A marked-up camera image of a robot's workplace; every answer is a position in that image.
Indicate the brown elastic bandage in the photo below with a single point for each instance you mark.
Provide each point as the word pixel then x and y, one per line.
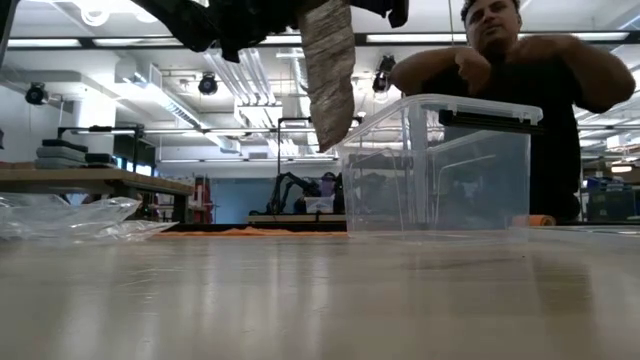
pixel 327 75

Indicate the clear plastic storage box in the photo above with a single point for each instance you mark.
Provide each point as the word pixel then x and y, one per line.
pixel 400 200

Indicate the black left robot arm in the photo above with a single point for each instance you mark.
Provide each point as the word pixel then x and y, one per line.
pixel 185 25

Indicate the orange elastic bandage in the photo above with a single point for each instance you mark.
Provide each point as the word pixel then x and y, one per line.
pixel 250 232

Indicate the black ceiling spotlight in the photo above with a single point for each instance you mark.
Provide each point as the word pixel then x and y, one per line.
pixel 384 75
pixel 208 85
pixel 36 94

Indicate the background black robot arms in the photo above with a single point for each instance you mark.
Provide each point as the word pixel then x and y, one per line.
pixel 287 187

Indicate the person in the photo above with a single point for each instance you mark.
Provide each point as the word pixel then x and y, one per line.
pixel 550 100

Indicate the white plastic bin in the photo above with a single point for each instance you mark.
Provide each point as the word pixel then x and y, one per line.
pixel 320 205

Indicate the wooden top workbench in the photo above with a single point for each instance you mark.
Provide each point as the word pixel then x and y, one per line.
pixel 100 179

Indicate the stack of grey pads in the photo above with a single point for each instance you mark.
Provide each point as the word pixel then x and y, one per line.
pixel 57 152

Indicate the clear plastic bag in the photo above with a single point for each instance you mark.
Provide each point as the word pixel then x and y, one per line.
pixel 60 220

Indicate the dark storage shelf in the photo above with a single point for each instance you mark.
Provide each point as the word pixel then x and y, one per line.
pixel 610 200

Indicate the black aluminium rig frame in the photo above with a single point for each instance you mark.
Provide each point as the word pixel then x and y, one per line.
pixel 200 227

